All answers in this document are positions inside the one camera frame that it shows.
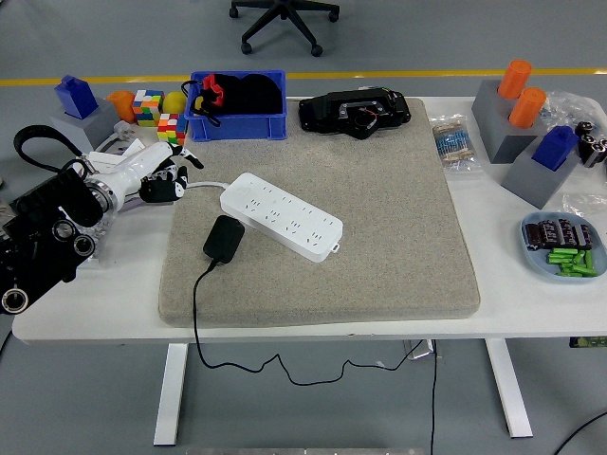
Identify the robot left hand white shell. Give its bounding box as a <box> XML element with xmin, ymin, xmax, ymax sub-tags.
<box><xmin>109</xmin><ymin>141</ymin><xmax>205</xmax><ymax>206</ymax></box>

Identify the black plug with cord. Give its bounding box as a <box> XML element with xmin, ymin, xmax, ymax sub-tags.
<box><xmin>191</xmin><ymin>214</ymin><xmax>431</xmax><ymax>386</ymax></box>

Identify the white power strip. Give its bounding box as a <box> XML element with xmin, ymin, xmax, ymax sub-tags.
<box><xmin>188</xmin><ymin>172</ymin><xmax>344</xmax><ymax>263</ymax></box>

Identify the green circuit board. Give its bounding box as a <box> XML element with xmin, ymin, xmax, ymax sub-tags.
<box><xmin>568</xmin><ymin>335</ymin><xmax>607</xmax><ymax>350</ymax></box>

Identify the small rubik's cube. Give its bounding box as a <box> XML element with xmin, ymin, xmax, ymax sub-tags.
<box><xmin>156</xmin><ymin>112</ymin><xmax>189</xmax><ymax>146</ymax></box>

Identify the large rubik's cube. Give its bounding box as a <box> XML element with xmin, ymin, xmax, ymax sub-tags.
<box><xmin>131</xmin><ymin>88</ymin><xmax>165</xmax><ymax>128</ymax></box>

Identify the orange plastic cylinder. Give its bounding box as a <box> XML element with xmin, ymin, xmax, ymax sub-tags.
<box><xmin>104</xmin><ymin>90</ymin><xmax>138</xmax><ymax>125</ymax></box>
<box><xmin>496</xmin><ymin>59</ymin><xmax>533</xmax><ymax>100</ymax></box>
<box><xmin>507</xmin><ymin>86</ymin><xmax>547</xmax><ymax>129</ymax></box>

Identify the grey single-slot block holder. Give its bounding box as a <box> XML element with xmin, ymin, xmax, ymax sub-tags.
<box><xmin>49</xmin><ymin>98</ymin><xmax>120</xmax><ymax>153</ymax></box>
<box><xmin>500</xmin><ymin>136</ymin><xmax>582</xmax><ymax>210</ymax></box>

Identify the yellow ball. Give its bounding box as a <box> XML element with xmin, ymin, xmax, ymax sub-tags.
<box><xmin>162</xmin><ymin>91</ymin><xmax>187</xmax><ymax>115</ymax></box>

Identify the blue house-shaped block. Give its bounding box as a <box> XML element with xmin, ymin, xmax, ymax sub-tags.
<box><xmin>53</xmin><ymin>75</ymin><xmax>100</xmax><ymax>119</ymax></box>
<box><xmin>530</xmin><ymin>125</ymin><xmax>579</xmax><ymax>172</ymax></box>

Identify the blue plastic bin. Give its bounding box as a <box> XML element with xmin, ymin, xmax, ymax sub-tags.
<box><xmin>183</xmin><ymin>69</ymin><xmax>288</xmax><ymax>142</ymax></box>

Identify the black pouch with red trim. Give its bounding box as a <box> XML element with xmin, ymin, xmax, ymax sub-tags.
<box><xmin>181</xmin><ymin>72</ymin><xmax>227</xmax><ymax>127</ymax></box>

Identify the black fabric pouch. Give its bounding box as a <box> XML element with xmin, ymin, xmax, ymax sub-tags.
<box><xmin>220</xmin><ymin>73</ymin><xmax>284</xmax><ymax>115</ymax></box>

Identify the black electronic device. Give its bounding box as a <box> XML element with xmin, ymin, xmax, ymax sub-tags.
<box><xmin>298</xmin><ymin>86</ymin><xmax>412</xmax><ymax>141</ymax></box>

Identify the black office chair base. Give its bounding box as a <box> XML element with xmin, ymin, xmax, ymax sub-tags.
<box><xmin>229</xmin><ymin>0</ymin><xmax>340</xmax><ymax>58</ymax></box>

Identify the white table leg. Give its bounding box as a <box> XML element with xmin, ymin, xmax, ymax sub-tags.
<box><xmin>484</xmin><ymin>338</ymin><xmax>535</xmax><ymax>438</ymax></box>
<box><xmin>153</xmin><ymin>343</ymin><xmax>190</xmax><ymax>446</ymax></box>

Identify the grey-brown mat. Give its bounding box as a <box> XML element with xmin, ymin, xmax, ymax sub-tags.
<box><xmin>157</xmin><ymin>97</ymin><xmax>481</xmax><ymax>328</ymax></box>

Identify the clear bag of resistors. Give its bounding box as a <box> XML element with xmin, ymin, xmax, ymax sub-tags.
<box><xmin>429</xmin><ymin>112</ymin><xmax>485</xmax><ymax>175</ymax></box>

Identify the grey two-hole block holder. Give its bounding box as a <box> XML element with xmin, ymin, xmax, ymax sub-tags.
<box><xmin>470</xmin><ymin>79</ymin><xmax>546</xmax><ymax>165</ymax></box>

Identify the blue-grey plate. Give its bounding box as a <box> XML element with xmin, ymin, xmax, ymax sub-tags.
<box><xmin>519</xmin><ymin>210</ymin><xmax>607</xmax><ymax>284</ymax></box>

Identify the clear plastic bag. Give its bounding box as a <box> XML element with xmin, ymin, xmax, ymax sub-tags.
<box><xmin>561</xmin><ymin>191</ymin><xmax>607</xmax><ymax>219</ymax></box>
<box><xmin>540</xmin><ymin>89</ymin><xmax>606</xmax><ymax>132</ymax></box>

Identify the silver bracket under table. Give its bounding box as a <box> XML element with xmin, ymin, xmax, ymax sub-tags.
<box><xmin>401</xmin><ymin>338</ymin><xmax>443</xmax><ymax>362</ymax></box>

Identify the black hanging cable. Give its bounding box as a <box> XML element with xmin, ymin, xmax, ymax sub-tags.
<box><xmin>429</xmin><ymin>340</ymin><xmax>440</xmax><ymax>455</ymax></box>

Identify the black floor cable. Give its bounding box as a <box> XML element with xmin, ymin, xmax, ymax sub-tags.
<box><xmin>553</xmin><ymin>410</ymin><xmax>607</xmax><ymax>455</ymax></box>

